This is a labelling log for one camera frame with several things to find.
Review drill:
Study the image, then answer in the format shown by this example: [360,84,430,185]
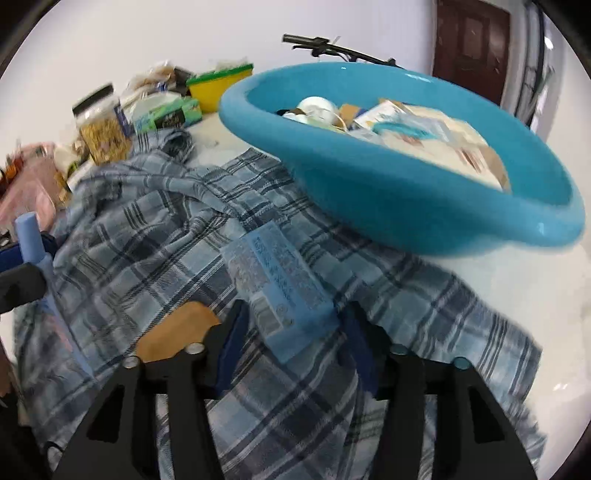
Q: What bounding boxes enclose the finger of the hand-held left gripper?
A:
[0,233,58,274]
[0,264,47,315]

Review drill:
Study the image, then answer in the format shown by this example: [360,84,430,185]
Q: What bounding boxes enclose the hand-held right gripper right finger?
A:
[344,302,539,480]

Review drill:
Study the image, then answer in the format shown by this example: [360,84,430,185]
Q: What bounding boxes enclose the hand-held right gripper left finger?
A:
[53,300,250,480]

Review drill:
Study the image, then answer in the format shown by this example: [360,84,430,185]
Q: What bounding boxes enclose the light blue tube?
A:
[14,212,88,372]

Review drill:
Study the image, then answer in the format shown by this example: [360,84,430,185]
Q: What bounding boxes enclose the blue patterned box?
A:
[221,224,341,364]

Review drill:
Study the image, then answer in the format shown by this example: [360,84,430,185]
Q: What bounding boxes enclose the blue plastic basin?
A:
[218,62,586,257]

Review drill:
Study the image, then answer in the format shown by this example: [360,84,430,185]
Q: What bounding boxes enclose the brown cardboard piece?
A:
[136,302,221,363]

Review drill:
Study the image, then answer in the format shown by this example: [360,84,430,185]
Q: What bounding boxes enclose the pink bag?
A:
[0,143,70,232]

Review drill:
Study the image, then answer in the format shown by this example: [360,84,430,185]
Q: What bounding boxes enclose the blue plaid cloth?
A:
[14,127,548,480]

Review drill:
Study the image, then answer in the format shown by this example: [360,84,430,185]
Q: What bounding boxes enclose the clear jar of nuts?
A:
[72,83,134,166]

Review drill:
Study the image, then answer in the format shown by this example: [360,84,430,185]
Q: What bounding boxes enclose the green snack packet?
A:
[131,97,202,134]

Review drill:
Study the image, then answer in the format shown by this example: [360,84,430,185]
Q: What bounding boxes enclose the packets inside basin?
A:
[392,106,511,190]

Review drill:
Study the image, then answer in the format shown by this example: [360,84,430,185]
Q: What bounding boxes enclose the teal white box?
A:
[353,102,416,134]

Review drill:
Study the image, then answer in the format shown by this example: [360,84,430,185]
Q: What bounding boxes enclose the clear plastic bag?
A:
[122,60,195,100]

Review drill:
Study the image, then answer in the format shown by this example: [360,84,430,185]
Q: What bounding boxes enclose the orange box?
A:
[341,104,366,130]

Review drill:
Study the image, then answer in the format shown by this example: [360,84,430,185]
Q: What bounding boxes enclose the white round container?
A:
[284,96,345,127]

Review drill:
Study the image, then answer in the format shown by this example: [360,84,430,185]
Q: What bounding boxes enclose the yellow bin with green rim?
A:
[186,62,254,114]

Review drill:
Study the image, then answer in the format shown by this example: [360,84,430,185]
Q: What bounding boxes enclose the black bicycle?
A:
[281,33,407,70]

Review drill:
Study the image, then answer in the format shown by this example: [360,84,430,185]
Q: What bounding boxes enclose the brown wooden door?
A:
[433,0,511,104]

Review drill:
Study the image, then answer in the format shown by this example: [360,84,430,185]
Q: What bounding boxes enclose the black framed glass door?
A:
[510,0,561,134]

